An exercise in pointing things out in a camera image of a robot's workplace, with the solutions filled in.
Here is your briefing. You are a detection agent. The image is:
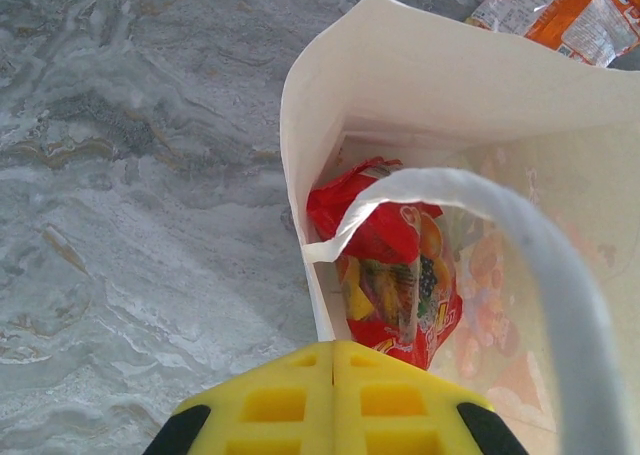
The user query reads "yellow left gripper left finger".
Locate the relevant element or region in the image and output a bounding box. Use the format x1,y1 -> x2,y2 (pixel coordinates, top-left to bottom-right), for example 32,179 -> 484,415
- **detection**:
142,339 -> 335,455

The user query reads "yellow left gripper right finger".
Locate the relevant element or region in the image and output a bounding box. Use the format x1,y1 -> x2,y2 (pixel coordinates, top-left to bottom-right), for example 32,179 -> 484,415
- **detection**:
333,339 -> 531,455

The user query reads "red fruit snack packet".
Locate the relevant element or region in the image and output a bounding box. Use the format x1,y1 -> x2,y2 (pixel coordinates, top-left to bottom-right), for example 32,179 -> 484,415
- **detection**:
306,157 -> 464,371

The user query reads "white paper bag green print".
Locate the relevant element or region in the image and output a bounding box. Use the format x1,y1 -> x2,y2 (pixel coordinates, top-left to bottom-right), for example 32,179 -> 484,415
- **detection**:
279,0 -> 640,455

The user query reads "orange candy packet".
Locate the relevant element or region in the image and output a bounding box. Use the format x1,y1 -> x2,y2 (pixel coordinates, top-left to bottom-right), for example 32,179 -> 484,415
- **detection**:
464,0 -> 640,69

